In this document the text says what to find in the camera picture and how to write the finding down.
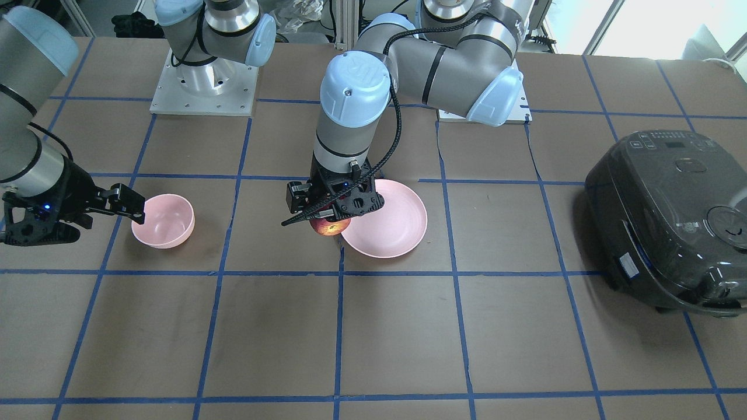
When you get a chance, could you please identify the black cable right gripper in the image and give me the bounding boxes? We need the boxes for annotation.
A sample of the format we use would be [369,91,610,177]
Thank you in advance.
[28,121,74,161]

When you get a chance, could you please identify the black rice cooker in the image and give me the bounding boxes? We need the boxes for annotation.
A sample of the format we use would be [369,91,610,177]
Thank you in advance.
[585,130,746,317]

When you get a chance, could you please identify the pink plate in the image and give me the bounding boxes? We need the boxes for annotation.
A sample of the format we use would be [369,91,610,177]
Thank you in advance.
[342,179,428,258]

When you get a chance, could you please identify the pink bowl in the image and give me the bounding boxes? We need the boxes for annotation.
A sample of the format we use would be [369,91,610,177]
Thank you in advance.
[131,194,196,249]

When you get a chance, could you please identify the red apple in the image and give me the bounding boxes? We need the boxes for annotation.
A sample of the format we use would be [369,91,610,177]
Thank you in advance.
[309,218,352,236]

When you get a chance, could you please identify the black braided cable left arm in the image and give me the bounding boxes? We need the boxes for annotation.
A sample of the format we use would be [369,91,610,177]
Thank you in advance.
[281,16,497,227]

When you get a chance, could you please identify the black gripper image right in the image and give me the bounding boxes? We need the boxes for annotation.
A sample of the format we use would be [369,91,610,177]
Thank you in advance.
[286,157,385,222]

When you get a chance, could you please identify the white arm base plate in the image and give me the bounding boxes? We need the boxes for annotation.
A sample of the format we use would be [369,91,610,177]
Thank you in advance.
[149,51,259,117]
[438,75,531,127]

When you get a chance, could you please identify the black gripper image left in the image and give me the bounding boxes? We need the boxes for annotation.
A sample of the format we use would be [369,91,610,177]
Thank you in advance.
[2,157,146,247]

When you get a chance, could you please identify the aluminium frame post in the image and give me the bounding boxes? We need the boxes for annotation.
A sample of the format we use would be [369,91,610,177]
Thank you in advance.
[331,0,360,51]

